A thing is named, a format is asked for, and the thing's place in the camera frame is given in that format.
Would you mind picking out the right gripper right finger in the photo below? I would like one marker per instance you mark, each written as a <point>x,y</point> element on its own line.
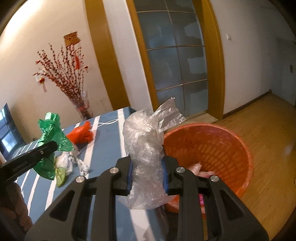
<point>227,216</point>

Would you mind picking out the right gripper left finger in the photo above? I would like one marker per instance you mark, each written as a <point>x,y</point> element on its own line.
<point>86,207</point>

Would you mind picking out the clear plastic bag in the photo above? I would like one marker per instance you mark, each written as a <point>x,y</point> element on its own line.
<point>143,133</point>

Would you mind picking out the dark green plastic bag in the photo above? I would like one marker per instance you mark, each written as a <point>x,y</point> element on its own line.
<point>53,139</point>

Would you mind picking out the magenta plastic bag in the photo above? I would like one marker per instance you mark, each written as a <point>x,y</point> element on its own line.
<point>196,169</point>

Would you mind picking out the black flat television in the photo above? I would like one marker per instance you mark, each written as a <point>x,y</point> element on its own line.
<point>11,138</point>

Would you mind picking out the blue striped tablecloth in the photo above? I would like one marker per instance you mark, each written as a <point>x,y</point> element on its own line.
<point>101,154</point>

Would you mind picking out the light green plastic bag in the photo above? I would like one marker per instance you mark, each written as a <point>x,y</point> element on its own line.
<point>60,175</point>

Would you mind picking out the orange plastic waste basket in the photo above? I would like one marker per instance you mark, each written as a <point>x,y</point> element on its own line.
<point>216,148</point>

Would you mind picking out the white printed plastic bag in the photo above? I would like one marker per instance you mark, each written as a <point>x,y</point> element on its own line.
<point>67,160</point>

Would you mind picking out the orange-red plastic bag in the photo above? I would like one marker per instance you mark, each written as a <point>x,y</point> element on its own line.
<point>81,134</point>

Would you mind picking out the glass floor vase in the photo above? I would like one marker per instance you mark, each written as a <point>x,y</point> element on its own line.
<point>82,105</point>

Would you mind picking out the red berry branch bouquet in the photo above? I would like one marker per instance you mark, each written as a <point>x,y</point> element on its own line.
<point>64,68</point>

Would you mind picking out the red hanging tassel ornament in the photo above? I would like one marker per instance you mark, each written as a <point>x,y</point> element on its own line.
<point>71,40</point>

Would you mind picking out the frosted glass sliding door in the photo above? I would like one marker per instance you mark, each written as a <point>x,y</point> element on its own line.
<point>175,48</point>

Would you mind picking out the small white wall switch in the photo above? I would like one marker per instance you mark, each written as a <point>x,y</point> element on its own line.
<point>228,37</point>

